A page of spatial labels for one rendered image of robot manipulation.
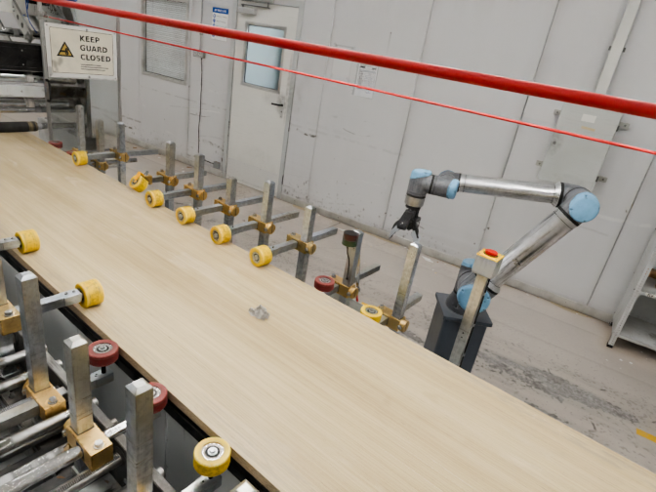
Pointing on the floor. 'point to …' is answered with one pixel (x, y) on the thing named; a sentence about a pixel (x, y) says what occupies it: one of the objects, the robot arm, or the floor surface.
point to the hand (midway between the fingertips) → (401, 244)
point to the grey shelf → (638, 305)
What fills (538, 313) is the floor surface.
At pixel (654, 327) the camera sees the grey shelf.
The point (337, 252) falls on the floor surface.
